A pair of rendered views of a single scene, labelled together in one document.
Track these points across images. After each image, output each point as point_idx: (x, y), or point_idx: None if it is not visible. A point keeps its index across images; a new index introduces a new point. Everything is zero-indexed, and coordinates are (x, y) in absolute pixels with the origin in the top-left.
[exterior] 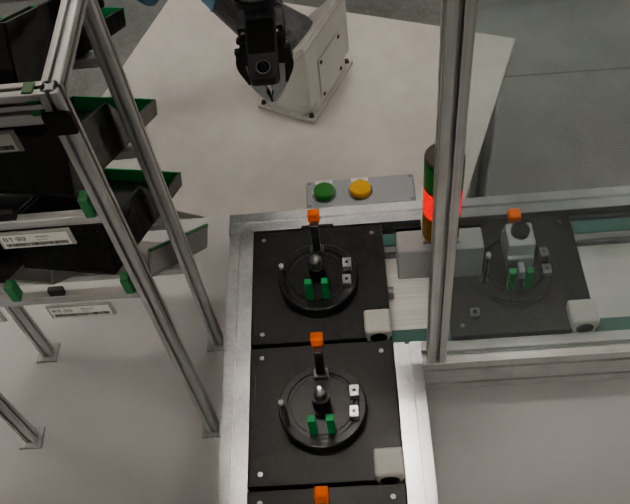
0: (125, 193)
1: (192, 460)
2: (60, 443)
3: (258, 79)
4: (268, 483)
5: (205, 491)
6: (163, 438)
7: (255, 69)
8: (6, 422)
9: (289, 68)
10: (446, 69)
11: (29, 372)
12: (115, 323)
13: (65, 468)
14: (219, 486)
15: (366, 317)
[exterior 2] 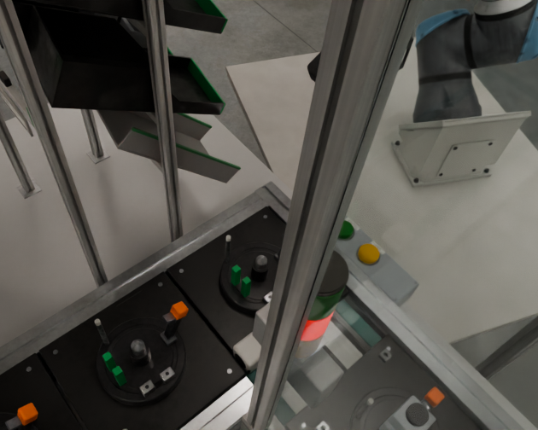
0: (177, 83)
1: (70, 298)
2: (35, 207)
3: (312, 72)
4: (50, 363)
5: None
6: (76, 267)
7: (318, 62)
8: (10, 161)
9: None
10: (307, 142)
11: (77, 154)
12: (147, 177)
13: (18, 223)
14: (32, 328)
15: (248, 337)
